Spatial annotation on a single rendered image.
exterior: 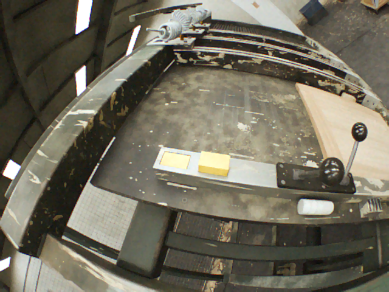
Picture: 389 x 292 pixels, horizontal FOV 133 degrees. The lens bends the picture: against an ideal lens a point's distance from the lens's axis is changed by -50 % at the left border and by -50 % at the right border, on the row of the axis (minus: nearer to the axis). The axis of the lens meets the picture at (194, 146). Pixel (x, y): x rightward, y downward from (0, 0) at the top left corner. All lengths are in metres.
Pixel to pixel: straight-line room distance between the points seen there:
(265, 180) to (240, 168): 0.05
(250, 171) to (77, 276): 0.34
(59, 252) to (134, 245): 0.14
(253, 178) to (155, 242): 0.21
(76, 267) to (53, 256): 0.06
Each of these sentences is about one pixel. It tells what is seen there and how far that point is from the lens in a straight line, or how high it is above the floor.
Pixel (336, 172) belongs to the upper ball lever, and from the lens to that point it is 0.22.
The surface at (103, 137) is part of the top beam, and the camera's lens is 0.41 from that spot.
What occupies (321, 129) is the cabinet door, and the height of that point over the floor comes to 1.35.
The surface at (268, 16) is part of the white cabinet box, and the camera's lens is 4.28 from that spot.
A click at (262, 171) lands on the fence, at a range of 0.31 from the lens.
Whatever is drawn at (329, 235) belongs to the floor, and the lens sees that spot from 1.83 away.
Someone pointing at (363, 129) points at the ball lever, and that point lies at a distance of 0.36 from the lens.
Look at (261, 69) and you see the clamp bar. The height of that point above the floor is 1.49.
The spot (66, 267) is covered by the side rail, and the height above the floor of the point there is 1.77.
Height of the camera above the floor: 1.74
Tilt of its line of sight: 17 degrees down
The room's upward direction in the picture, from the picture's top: 60 degrees counter-clockwise
